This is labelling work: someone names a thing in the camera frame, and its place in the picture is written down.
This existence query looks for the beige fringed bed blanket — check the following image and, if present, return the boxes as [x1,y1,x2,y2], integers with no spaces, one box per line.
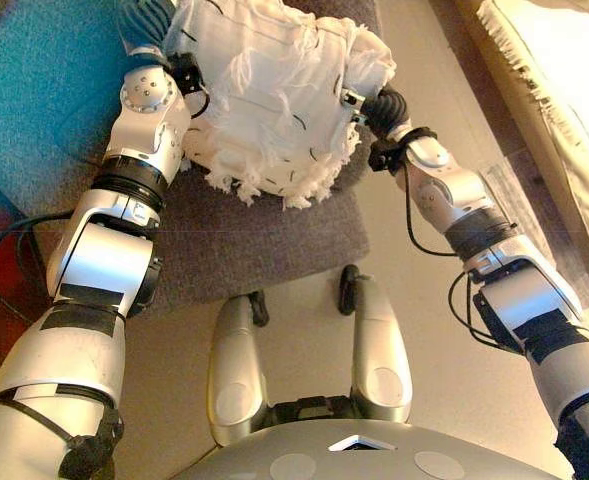
[476,0,589,311]

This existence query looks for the grey patterned rug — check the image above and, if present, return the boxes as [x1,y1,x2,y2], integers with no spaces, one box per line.
[478,149,589,341]

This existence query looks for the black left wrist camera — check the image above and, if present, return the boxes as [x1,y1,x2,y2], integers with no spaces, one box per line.
[166,52,210,119]

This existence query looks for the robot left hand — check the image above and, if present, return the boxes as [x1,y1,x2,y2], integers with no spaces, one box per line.
[121,0,178,54]

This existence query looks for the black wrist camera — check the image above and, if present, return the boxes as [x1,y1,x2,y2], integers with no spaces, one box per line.
[367,139,405,174]
[166,52,210,119]

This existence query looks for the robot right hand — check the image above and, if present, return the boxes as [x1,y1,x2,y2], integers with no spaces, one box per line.
[341,82,409,144]

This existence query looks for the grey robot torso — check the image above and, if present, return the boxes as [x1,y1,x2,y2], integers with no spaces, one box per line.
[171,394,575,480]

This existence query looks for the white fringed cushion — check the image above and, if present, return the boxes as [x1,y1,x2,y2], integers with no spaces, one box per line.
[163,0,398,211]

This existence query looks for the silver robot leg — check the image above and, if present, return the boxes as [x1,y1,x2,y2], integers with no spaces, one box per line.
[206,289,270,449]
[336,264,414,426]

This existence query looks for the silver robot right leg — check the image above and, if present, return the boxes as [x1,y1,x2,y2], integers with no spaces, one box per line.
[336,264,414,426]

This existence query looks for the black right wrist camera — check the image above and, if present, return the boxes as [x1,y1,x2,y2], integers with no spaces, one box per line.
[367,139,405,174]

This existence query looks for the grey upholstered armchair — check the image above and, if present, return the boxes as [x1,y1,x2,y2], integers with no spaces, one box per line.
[0,0,383,316]

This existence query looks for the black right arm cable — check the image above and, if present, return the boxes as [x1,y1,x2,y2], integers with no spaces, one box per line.
[403,164,525,351]

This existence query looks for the silver robot left leg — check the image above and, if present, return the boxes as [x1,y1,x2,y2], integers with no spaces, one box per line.
[206,289,270,449]

